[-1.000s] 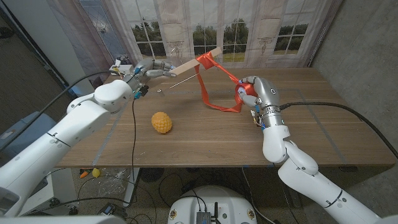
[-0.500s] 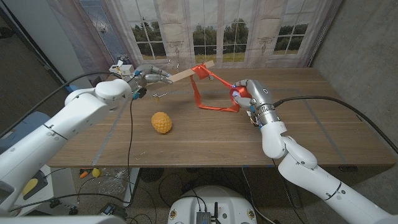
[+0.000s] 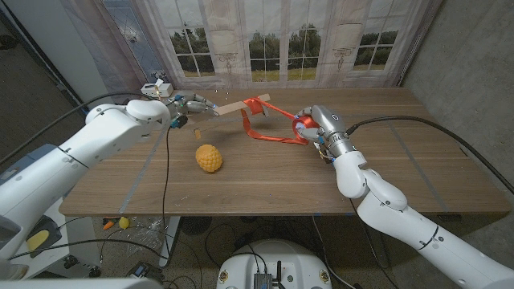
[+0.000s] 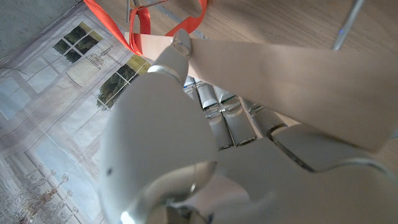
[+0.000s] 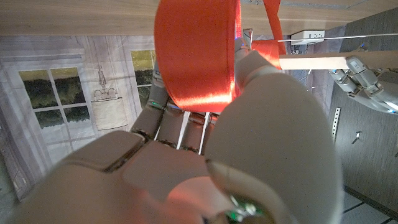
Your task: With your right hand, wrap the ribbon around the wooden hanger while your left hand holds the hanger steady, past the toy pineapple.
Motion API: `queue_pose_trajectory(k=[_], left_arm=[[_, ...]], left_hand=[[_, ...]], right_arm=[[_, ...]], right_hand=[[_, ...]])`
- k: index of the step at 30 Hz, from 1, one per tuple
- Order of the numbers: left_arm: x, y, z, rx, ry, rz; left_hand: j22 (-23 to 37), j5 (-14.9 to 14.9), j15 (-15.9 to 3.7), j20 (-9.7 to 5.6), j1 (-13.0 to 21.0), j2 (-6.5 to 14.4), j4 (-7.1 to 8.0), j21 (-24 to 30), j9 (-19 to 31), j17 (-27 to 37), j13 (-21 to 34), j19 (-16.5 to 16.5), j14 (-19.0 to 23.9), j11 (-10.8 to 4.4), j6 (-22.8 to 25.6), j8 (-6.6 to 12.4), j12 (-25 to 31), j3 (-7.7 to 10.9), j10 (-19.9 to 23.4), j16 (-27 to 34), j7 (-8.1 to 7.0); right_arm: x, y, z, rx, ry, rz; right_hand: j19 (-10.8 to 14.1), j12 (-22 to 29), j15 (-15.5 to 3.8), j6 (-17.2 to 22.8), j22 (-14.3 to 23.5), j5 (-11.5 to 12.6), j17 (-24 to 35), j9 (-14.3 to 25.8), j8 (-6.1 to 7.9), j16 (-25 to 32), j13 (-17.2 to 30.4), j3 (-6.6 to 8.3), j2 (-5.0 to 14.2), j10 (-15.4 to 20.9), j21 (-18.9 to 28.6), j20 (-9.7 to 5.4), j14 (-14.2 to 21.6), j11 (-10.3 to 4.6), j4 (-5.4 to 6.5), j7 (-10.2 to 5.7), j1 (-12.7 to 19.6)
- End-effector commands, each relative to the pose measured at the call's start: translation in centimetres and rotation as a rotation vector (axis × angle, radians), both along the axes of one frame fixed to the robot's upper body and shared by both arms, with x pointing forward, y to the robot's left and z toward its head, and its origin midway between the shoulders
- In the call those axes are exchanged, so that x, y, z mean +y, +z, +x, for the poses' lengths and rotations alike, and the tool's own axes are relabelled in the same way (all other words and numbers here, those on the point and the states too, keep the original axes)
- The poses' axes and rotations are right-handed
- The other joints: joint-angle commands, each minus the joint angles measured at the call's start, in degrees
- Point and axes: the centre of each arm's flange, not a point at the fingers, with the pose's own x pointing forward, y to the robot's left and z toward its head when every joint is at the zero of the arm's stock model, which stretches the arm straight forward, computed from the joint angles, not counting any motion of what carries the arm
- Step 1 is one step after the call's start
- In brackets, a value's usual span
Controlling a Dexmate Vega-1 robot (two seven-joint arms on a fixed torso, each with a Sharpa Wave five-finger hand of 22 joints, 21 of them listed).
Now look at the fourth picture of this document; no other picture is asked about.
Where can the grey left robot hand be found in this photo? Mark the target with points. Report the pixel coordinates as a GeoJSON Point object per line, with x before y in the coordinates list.
{"type": "Point", "coordinates": [155, 140]}

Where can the wooden clip hanger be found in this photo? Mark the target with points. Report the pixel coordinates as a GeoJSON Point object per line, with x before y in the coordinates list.
{"type": "Point", "coordinates": [280, 81]}

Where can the orange satin ribbon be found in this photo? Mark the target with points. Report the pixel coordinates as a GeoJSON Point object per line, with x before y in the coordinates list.
{"type": "Point", "coordinates": [140, 28]}

